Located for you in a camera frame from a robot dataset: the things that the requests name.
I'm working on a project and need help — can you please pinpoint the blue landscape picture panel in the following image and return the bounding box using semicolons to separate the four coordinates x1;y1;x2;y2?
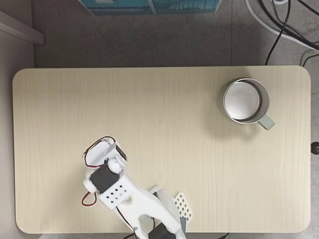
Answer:
77;0;223;16

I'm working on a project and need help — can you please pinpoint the red white black elbow wire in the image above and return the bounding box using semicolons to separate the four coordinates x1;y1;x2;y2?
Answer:
81;191;98;208

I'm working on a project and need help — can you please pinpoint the white shelf board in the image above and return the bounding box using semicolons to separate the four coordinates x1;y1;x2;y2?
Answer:
0;10;46;46

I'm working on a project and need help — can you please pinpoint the thick white cable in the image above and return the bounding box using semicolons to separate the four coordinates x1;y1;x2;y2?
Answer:
244;0;319;50

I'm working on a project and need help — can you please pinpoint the red white black wrist wire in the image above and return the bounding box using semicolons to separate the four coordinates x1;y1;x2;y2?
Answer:
81;136;117;170

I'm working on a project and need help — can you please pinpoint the green cup with metal interior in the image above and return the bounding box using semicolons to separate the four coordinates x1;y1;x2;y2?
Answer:
218;78;276;131

